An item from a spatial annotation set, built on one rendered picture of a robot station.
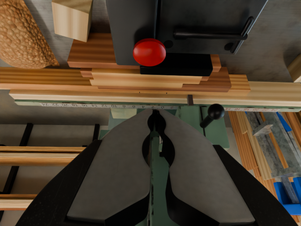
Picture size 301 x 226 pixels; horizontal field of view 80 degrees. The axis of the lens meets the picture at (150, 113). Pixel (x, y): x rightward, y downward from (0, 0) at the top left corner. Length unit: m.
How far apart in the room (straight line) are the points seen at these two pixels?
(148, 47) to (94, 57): 0.13
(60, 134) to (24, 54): 2.69
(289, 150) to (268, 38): 0.80
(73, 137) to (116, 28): 2.77
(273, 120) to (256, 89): 0.70
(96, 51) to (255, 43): 0.26
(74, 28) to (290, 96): 0.42
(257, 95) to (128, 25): 0.33
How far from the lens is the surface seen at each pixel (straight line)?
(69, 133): 2.96
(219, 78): 0.37
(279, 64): 0.43
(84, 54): 0.29
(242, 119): 2.05
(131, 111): 0.72
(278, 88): 0.47
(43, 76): 0.41
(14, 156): 2.60
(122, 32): 0.18
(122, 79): 0.28
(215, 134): 0.28
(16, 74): 0.44
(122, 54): 0.19
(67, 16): 0.27
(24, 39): 0.34
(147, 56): 0.17
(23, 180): 3.02
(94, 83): 0.33
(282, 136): 1.11
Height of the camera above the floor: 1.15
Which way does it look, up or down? 28 degrees down
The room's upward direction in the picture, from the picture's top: 180 degrees counter-clockwise
